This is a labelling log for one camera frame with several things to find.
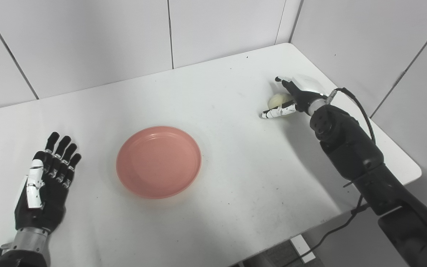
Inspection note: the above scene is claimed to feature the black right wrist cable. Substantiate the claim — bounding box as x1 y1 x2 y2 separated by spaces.
327 88 377 145

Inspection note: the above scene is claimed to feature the black zip tie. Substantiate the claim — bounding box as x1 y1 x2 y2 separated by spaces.
343 177 367 188

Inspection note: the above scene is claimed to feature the pink round plate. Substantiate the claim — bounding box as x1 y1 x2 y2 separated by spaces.
116 126 202 200

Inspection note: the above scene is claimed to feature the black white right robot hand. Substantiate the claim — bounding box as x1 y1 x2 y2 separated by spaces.
261 74 327 119

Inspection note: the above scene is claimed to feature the black floor cable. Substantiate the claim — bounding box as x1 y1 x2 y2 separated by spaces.
283 195 370 267

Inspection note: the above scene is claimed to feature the white power strip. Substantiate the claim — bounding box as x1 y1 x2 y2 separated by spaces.
289 234 316 264

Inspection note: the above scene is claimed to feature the cream steamed bun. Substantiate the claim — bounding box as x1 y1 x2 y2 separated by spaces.
268 93 298 116

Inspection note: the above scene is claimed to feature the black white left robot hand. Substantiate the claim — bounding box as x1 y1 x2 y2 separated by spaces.
14 132 82 233

